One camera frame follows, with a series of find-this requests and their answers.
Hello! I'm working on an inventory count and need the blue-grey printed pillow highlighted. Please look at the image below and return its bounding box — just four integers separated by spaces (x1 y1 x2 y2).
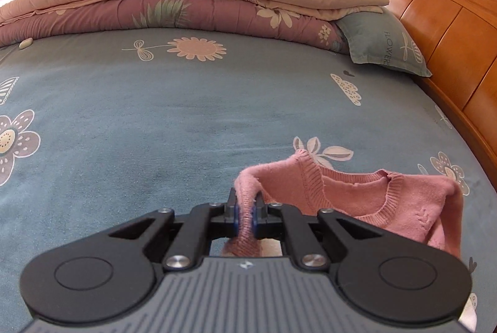
335 7 433 78

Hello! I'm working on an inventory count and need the pink and white knit sweater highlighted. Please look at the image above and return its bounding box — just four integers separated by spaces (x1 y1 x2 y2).
221 149 464 259

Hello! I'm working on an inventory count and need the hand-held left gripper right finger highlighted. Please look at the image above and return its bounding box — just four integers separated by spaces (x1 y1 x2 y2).
250 195 389 272

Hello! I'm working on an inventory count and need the wooden headboard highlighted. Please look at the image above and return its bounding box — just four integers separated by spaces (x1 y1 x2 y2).
345 0 497 197

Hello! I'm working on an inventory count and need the blue floral bed sheet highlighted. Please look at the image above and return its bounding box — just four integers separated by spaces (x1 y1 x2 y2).
0 28 497 333

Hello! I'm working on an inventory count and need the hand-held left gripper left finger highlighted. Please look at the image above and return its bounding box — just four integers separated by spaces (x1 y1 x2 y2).
105 187 239 272

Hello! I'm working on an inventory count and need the folded pink floral quilt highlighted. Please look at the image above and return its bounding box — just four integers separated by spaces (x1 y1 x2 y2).
0 0 391 54

